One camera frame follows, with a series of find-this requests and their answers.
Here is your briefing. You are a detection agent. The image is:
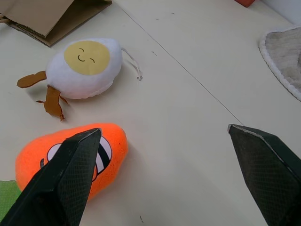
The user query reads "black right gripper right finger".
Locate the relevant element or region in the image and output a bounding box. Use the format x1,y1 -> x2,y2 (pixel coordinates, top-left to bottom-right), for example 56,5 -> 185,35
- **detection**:
227,124 -> 301,226

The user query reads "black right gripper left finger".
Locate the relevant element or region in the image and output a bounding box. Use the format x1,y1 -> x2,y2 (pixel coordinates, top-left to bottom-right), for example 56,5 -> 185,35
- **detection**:
0,128 -> 103,226

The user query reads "brown paper bag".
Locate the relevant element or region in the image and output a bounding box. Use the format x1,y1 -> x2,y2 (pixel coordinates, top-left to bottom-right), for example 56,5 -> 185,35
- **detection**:
0,0 -> 113,48

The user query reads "orange carrot plush toy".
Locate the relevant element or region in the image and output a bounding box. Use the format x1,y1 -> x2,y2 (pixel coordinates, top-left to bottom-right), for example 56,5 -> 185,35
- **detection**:
15,122 -> 128,201

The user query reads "white fried egg plush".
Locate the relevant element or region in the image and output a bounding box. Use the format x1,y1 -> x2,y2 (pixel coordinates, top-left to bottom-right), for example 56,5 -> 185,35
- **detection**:
16,37 -> 143,122

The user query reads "grey white-edged cloth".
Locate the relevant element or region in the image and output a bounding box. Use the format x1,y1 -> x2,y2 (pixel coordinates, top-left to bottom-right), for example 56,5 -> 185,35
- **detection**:
259,25 -> 301,102

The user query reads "orange-red box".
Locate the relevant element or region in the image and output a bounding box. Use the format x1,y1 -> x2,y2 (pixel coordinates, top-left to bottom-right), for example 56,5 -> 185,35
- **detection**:
234,0 -> 261,8

